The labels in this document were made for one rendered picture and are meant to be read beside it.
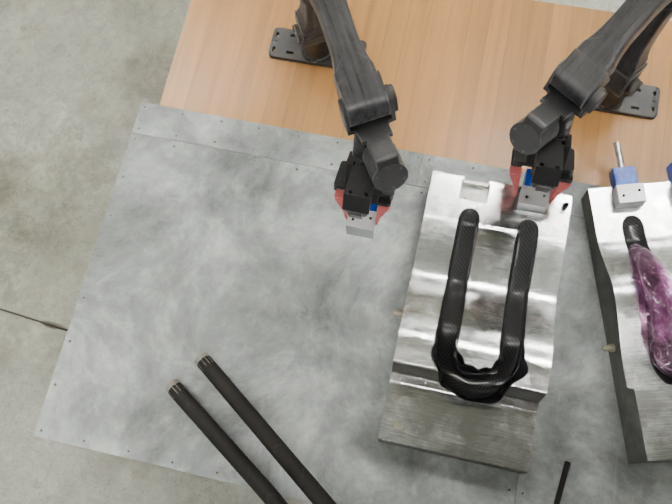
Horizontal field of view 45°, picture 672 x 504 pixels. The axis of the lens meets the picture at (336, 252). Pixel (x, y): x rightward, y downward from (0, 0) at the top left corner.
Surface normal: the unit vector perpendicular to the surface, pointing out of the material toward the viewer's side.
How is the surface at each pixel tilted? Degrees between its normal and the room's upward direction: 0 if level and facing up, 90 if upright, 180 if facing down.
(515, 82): 0
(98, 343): 0
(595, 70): 25
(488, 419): 0
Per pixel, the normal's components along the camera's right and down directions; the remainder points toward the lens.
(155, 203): -0.06, -0.29
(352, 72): 0.02, -0.07
